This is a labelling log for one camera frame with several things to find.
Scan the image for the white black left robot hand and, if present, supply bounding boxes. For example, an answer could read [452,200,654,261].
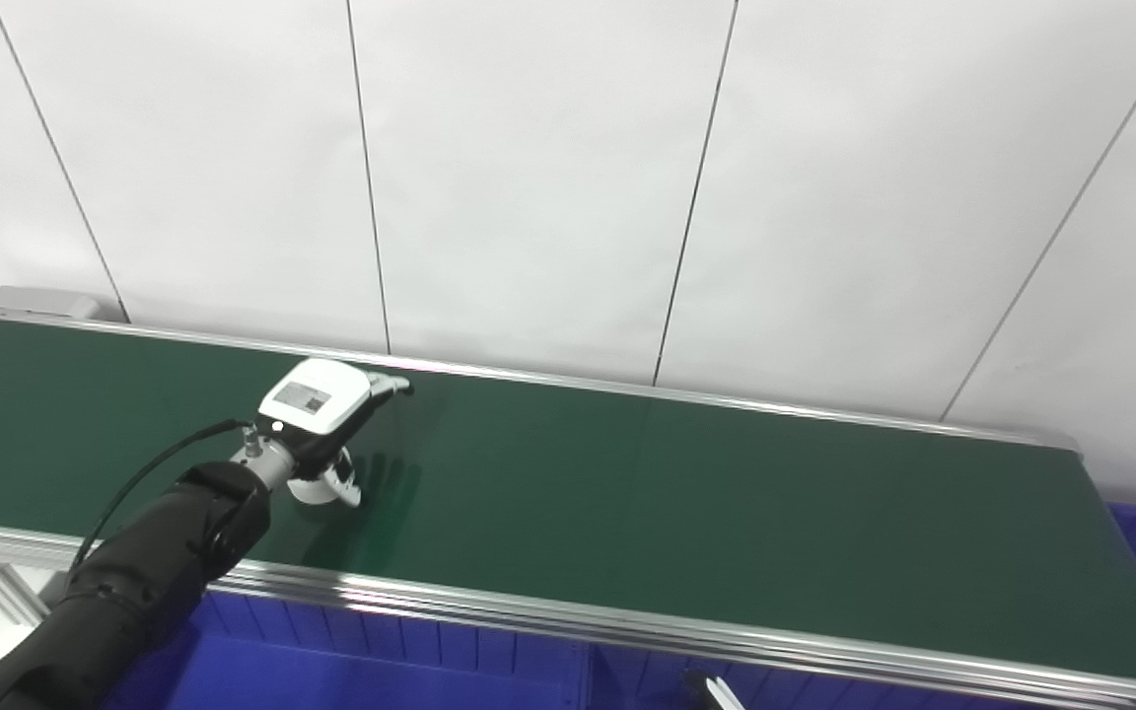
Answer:
[257,358,414,507]

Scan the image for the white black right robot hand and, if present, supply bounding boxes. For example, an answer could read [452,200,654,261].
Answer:
[681,671,746,710]

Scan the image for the white toothed ring part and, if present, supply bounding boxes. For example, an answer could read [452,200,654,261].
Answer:
[287,449,362,507]

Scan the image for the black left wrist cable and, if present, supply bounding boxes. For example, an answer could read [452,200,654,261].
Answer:
[68,419,261,575]

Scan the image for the green conveyor belt aluminium frame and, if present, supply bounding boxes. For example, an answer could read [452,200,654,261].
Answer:
[0,286,1136,710]

